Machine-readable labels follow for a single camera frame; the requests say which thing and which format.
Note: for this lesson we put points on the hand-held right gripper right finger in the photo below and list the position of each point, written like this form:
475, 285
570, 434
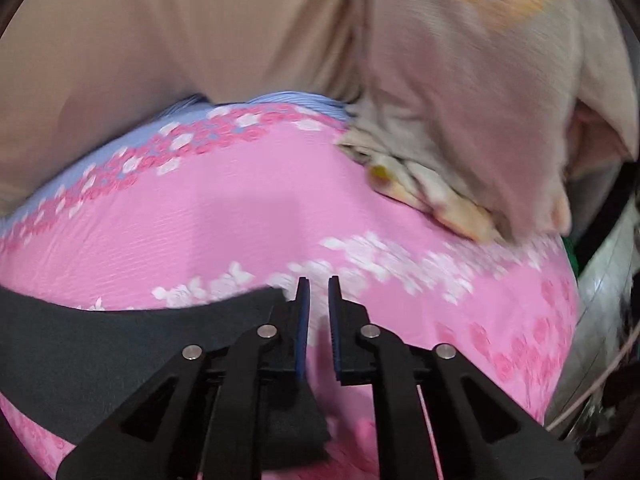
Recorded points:
334, 332

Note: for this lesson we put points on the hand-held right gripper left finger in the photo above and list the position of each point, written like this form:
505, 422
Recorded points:
302, 332

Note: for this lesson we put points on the black pants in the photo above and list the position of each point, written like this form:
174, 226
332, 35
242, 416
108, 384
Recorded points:
100, 355

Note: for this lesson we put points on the pink floral bedsheet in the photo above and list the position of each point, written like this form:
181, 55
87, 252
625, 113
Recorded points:
240, 210

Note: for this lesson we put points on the pale floral printed quilt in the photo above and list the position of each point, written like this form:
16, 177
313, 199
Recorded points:
465, 100

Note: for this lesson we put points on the silver foil sheet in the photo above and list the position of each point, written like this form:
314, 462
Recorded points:
607, 280

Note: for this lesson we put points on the beige cloth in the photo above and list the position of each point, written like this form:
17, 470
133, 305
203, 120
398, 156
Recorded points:
175, 35

